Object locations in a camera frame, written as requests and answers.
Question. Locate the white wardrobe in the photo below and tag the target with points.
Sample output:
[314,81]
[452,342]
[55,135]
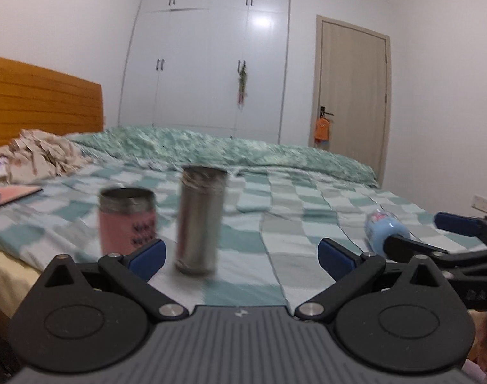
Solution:
[203,60]

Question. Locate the checkered green bed sheet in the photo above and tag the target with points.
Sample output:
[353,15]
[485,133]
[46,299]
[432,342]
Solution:
[267,228]

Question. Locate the dried plant bunch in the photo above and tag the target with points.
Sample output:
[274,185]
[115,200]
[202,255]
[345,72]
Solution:
[241,82]

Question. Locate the light blue bottle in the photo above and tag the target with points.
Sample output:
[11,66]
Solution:
[381,224]

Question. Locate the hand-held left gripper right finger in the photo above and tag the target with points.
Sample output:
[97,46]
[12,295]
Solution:
[334,260]

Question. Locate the white wall socket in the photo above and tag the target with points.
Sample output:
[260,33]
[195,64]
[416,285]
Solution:
[486,203]

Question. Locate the tall steel cup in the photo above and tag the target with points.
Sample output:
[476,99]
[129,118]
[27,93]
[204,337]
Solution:
[199,220]

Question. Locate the wooden door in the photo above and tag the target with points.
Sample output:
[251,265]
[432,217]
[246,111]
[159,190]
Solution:
[353,96]

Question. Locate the orange bag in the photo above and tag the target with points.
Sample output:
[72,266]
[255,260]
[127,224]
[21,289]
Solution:
[322,128]

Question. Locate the green patterned quilt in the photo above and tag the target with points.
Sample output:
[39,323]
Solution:
[227,148]

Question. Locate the pink notebook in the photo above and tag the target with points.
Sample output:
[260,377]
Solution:
[13,194]

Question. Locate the crumpled patterned cloth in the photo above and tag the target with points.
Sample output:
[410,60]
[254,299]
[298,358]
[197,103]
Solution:
[39,154]

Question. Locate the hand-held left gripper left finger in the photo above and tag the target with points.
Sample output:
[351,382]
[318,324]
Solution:
[149,258]

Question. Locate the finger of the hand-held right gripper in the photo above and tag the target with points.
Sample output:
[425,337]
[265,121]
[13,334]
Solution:
[457,224]
[411,248]

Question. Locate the pink steel cup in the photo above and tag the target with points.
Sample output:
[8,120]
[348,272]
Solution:
[125,220]

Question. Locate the yellow mattress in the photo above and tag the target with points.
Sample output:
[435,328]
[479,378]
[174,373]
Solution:
[5,276]

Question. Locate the wooden headboard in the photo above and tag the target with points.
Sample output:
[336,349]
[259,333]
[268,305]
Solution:
[39,100]

